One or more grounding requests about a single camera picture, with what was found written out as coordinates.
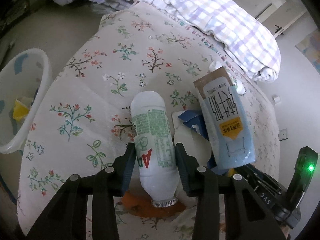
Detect orange plastic wrapper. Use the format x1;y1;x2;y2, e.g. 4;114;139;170
121;192;186;218

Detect white plastic AD bottle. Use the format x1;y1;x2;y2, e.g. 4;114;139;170
131;91;179;208

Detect white plastic trash bin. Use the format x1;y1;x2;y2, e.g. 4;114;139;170
0;48;53;154

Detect light blue milk carton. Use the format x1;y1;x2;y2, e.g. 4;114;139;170
194;67;256;169

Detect floral bed sheet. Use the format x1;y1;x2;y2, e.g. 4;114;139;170
17;3;280;233

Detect torn blue white paper box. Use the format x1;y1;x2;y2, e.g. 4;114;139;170
172;111;212;166

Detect yellow wrapper in bin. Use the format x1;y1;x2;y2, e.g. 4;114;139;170
12;99;30;121

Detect plaid folded quilt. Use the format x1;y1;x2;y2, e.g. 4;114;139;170
105;0;281;82

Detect white wall socket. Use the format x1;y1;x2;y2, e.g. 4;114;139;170
278;128;288;141

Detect colourful wall map poster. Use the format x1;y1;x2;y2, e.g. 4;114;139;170
295;29;320;73

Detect white door with handle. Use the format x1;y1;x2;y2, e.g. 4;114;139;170
233;0;306;37

